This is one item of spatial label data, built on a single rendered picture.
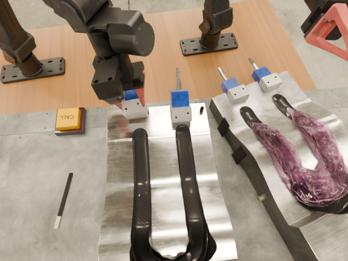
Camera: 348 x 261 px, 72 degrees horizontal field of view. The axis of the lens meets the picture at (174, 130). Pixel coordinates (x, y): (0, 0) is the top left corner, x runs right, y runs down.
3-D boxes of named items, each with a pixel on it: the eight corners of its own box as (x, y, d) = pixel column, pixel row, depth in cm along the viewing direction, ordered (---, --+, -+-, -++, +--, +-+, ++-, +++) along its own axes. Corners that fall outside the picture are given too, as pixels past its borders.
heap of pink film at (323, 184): (242, 126, 66) (250, 112, 58) (296, 104, 69) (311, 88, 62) (299, 219, 55) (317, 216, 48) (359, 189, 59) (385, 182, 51)
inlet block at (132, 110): (125, 75, 66) (118, 66, 61) (143, 72, 66) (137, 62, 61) (129, 121, 63) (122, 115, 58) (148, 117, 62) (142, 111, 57)
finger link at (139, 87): (153, 112, 57) (141, 80, 50) (123, 118, 57) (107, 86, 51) (153, 95, 61) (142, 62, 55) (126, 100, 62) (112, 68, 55)
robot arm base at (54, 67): (54, 57, 73) (54, 40, 76) (-16, 68, 71) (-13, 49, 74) (64, 74, 80) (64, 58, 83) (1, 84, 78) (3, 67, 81)
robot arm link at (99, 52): (135, 48, 49) (123, 13, 44) (118, 64, 46) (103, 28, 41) (110, 45, 52) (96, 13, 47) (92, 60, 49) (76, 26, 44)
